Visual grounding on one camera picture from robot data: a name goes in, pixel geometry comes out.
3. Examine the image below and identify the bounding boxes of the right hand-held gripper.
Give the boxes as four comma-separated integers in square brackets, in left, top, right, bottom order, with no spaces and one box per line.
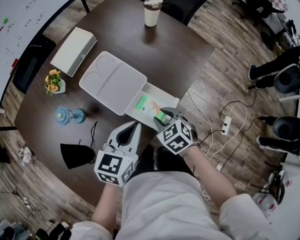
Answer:
[153,106,199,156]

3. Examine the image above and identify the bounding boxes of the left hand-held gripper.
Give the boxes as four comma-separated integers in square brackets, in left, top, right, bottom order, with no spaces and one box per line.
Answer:
[94,120,143,187]

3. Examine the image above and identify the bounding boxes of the white box with lid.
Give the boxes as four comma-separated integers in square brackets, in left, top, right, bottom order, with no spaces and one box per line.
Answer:
[78,50,181,133]

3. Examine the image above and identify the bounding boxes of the person's right forearm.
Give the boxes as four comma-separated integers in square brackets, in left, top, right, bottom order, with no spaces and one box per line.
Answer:
[182,147,239,209]

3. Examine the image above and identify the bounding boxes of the person's left forearm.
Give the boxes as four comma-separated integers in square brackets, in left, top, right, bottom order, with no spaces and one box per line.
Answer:
[91,182,125,233]

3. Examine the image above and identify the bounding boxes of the white rectangular lidded box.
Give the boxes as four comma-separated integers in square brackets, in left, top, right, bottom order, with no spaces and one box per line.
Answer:
[49,26,98,78]

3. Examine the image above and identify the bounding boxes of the person's left leg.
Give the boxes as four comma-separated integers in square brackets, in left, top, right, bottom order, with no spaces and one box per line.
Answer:
[137,145,156,172]

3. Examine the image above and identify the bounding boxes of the person's leg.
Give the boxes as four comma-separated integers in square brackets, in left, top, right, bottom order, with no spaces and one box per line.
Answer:
[156,146,191,176]
[137,145,156,172]

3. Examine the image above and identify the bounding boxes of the person's right leg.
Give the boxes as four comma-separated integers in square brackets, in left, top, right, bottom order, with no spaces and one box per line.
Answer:
[156,146,191,176]

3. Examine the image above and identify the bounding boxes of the white power strip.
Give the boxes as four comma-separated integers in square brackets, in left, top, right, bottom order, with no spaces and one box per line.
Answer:
[221,115,233,136]

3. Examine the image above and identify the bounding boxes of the person's white shirt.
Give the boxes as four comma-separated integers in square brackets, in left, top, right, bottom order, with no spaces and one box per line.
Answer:
[69,170,279,240]

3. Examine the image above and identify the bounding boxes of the potted orange flowers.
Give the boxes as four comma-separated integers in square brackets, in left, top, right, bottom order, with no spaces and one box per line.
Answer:
[44,69,67,96]

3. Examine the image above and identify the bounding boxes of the white lidded travel cup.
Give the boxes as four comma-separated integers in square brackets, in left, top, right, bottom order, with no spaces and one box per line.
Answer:
[143,0,164,28]

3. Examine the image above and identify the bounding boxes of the black mesh office chair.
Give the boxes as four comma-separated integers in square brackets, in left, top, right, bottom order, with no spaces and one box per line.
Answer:
[139,0,212,26]

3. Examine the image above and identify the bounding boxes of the large whiteboard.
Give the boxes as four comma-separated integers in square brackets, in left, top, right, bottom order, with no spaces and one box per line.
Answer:
[0,0,78,130]

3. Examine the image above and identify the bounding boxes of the pink checkered cloth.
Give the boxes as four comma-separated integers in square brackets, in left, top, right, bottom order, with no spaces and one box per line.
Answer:
[264,0,289,12]

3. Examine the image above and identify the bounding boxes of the black drawstring pouch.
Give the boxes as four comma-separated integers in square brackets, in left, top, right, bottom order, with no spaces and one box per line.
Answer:
[59,120,99,171]

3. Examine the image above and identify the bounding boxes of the white floor cable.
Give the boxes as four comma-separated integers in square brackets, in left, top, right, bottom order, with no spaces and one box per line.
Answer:
[187,91,249,160]

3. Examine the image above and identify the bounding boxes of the black floor cable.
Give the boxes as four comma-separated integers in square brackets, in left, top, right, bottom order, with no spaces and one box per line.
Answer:
[198,85,257,145]

